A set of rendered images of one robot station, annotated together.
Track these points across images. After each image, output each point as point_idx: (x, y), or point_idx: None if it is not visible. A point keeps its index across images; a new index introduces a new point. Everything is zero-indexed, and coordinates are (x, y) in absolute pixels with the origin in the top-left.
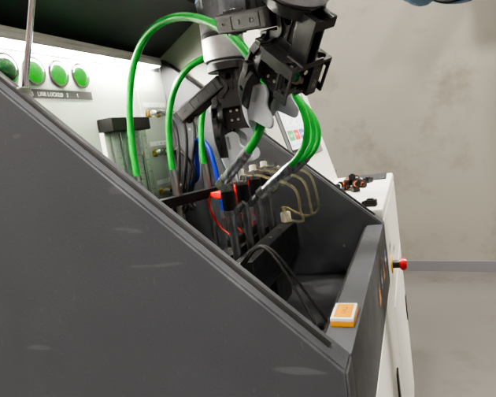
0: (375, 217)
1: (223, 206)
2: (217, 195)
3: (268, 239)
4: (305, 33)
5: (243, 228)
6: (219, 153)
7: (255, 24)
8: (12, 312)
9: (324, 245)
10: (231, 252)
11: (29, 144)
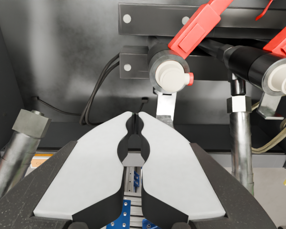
0: None
1: (151, 49)
2: (182, 29)
3: (225, 69)
4: None
5: (282, 14)
6: (58, 151)
7: None
8: None
9: None
10: (168, 30)
11: None
